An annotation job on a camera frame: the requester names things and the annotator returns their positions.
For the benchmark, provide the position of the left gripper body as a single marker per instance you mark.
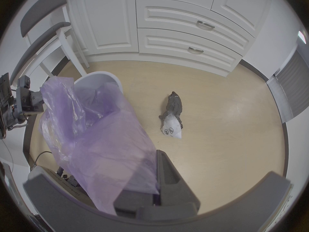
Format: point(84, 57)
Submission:
point(31, 100)

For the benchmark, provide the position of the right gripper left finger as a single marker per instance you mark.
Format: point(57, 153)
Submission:
point(130, 200)

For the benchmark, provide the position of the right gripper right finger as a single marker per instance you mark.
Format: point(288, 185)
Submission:
point(178, 194)

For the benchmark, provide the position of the purple plastic bag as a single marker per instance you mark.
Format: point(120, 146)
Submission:
point(108, 141)

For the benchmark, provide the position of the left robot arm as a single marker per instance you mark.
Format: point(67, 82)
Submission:
point(9, 115)

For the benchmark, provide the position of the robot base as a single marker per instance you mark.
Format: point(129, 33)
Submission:
point(36, 171)

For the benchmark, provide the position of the white trash bin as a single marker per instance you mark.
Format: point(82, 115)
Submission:
point(96, 77)

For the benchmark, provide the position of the white printed wrapper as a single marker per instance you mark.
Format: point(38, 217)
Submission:
point(172, 129)

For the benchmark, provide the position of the grey padded white chair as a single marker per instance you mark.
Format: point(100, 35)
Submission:
point(38, 23)

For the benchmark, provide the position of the white wardrobe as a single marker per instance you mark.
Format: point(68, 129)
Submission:
point(169, 20)

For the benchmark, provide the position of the grey curtain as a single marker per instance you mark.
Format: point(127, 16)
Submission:
point(299, 86)

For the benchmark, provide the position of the ceiling light panel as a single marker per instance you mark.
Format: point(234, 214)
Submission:
point(302, 36)

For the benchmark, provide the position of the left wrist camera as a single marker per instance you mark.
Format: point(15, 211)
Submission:
point(24, 82)

